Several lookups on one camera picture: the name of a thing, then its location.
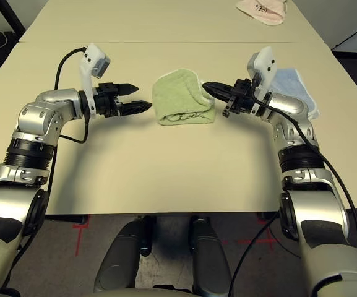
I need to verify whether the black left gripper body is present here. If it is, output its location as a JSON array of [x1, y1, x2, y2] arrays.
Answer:
[[93, 81, 123, 118]]

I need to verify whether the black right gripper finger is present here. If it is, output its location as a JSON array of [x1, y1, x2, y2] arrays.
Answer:
[[204, 87, 233, 103], [202, 81, 235, 94]]

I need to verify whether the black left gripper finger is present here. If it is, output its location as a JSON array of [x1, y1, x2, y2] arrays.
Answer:
[[119, 100, 153, 116], [116, 82, 140, 97]]

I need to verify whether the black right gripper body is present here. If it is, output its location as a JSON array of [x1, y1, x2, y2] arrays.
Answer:
[[222, 78, 256, 118]]

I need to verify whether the green towel with swan print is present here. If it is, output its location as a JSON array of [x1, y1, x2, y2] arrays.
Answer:
[[151, 68, 217, 126]]

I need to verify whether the folded blue towel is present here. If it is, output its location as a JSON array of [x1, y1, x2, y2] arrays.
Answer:
[[270, 67, 321, 122]]

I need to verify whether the pink towel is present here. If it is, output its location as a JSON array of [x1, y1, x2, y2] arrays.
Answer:
[[236, 0, 288, 27]]

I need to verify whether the black tripod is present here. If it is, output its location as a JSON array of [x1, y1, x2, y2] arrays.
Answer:
[[330, 19, 357, 51]]

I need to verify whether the dark left robot leg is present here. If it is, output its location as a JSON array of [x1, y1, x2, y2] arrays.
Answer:
[[93, 218, 142, 294]]

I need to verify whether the dark robot leg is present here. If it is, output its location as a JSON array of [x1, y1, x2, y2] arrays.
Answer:
[[191, 215, 234, 297], [93, 218, 142, 294]]

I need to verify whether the dark right robot leg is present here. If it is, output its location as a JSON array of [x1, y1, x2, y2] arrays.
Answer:
[[191, 215, 234, 297]]

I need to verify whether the beige robot torso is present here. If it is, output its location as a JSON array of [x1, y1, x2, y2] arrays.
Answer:
[[85, 286, 198, 297]]

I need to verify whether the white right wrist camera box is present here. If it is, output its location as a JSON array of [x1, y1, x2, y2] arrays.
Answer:
[[246, 46, 275, 118]]

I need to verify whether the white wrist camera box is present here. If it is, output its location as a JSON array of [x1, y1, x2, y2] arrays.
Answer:
[[246, 46, 275, 118], [78, 43, 113, 121]]

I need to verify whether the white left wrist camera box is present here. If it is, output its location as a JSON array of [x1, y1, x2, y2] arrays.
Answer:
[[78, 43, 113, 121]]

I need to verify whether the side table with black frame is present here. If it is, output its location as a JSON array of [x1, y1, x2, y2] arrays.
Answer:
[[0, 0, 27, 35]]

